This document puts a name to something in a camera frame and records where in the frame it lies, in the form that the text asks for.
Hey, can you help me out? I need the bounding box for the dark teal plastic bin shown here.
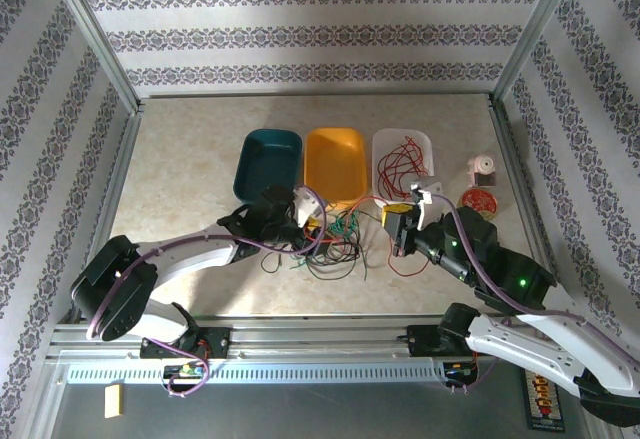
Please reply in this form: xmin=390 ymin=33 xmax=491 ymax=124
xmin=233 ymin=128 xmax=305 ymax=205

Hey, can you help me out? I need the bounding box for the aluminium front rail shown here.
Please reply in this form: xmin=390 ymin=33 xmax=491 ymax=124
xmin=47 ymin=316 xmax=596 ymax=360

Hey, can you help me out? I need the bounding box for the green wire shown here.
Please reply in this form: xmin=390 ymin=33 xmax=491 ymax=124
xmin=327 ymin=211 xmax=361 ymax=238
xmin=294 ymin=236 xmax=371 ymax=283

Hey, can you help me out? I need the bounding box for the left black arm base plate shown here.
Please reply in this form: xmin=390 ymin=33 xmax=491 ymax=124
xmin=139 ymin=325 xmax=234 ymax=360

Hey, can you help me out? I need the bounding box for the black board with orange buttons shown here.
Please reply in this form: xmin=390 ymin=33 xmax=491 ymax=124
xmin=522 ymin=368 xmax=568 ymax=431

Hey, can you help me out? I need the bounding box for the black wire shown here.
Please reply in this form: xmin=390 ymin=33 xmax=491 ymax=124
xmin=304 ymin=241 xmax=361 ymax=280

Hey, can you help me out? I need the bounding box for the orange plastic bin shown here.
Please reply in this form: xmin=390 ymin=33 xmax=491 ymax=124
xmin=303 ymin=127 xmax=370 ymax=209

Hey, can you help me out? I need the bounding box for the black connector with green light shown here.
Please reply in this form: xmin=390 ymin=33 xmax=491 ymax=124
xmin=443 ymin=361 xmax=480 ymax=381

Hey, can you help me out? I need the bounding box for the white slotted cable duct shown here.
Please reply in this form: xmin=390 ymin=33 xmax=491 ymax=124
xmin=66 ymin=361 xmax=449 ymax=386

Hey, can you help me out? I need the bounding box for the white plastic bin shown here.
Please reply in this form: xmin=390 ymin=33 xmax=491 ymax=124
xmin=371 ymin=127 xmax=436 ymax=208

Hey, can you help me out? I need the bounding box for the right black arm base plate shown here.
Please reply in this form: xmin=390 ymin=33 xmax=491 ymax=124
xmin=407 ymin=323 xmax=481 ymax=359

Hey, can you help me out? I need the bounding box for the aluminium back rail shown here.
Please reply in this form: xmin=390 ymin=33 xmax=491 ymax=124
xmin=139 ymin=91 xmax=494 ymax=101

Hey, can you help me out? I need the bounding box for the pink tape dispenser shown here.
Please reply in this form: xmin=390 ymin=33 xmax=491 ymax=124
xmin=467 ymin=153 xmax=497 ymax=188

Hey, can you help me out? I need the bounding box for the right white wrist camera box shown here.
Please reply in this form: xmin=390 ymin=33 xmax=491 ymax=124
xmin=409 ymin=178 xmax=446 ymax=230

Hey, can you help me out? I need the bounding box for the yellow green terminal connector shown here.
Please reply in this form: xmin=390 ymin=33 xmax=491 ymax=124
xmin=163 ymin=363 xmax=205 ymax=380

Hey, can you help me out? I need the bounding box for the aluminium side rail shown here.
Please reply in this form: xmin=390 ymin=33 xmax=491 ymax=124
xmin=69 ymin=108 xmax=144 ymax=323
xmin=487 ymin=98 xmax=571 ymax=320

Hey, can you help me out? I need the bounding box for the cream wooden block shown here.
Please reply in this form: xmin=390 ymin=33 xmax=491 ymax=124
xmin=104 ymin=384 xmax=125 ymax=418

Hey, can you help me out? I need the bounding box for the grey metal sheet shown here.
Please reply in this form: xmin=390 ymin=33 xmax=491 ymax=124
xmin=47 ymin=358 xmax=594 ymax=439

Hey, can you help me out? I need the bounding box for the aluminium frame post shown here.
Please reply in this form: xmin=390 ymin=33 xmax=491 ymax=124
xmin=492 ymin=0 xmax=586 ymax=108
xmin=43 ymin=0 xmax=144 ymax=115

